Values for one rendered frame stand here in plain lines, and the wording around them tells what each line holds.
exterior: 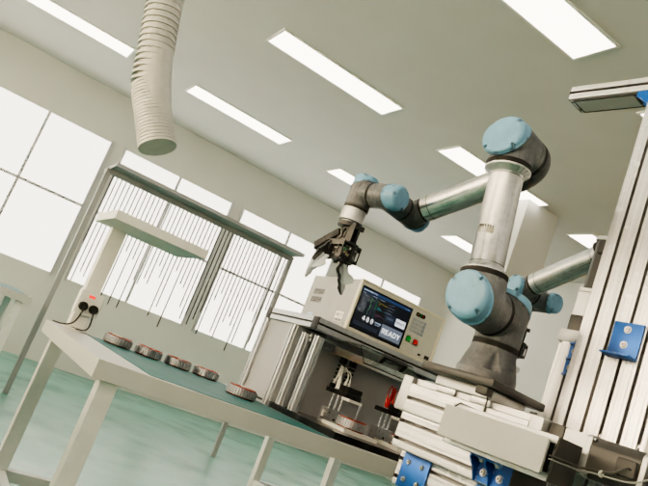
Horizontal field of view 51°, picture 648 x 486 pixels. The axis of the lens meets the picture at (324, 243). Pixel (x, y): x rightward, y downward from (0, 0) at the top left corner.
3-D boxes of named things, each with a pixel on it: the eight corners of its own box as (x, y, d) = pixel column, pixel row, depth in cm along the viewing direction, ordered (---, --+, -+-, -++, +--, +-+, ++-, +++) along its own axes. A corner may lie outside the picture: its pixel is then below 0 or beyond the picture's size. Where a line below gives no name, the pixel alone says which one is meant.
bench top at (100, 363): (614, 552, 271) (618, 539, 272) (91, 377, 173) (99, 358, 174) (449, 475, 360) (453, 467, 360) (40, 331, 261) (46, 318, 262)
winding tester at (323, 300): (429, 366, 274) (445, 319, 279) (345, 329, 255) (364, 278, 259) (376, 353, 309) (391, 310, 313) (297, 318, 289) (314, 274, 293)
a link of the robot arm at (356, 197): (371, 172, 198) (350, 171, 204) (359, 205, 196) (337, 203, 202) (387, 184, 203) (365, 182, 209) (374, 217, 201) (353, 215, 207)
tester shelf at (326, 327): (449, 387, 276) (453, 376, 277) (315, 328, 246) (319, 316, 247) (388, 369, 315) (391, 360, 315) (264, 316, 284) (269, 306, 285)
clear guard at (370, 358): (417, 386, 236) (422, 369, 237) (364, 363, 225) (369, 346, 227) (365, 370, 265) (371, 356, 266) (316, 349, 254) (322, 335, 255)
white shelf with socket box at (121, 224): (160, 365, 249) (209, 251, 258) (63, 330, 232) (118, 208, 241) (137, 352, 279) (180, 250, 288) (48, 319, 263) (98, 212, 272)
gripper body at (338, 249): (337, 257, 192) (352, 219, 195) (318, 256, 199) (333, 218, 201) (356, 268, 197) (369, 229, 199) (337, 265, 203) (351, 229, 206)
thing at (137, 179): (225, 465, 573) (307, 255, 611) (5, 398, 491) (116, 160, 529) (204, 449, 617) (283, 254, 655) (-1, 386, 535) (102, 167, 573)
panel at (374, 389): (401, 448, 283) (425, 380, 289) (269, 400, 253) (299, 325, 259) (400, 447, 284) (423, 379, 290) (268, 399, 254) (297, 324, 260)
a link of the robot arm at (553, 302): (541, 307, 237) (517, 304, 246) (561, 318, 242) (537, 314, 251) (548, 285, 238) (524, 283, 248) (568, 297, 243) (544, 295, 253)
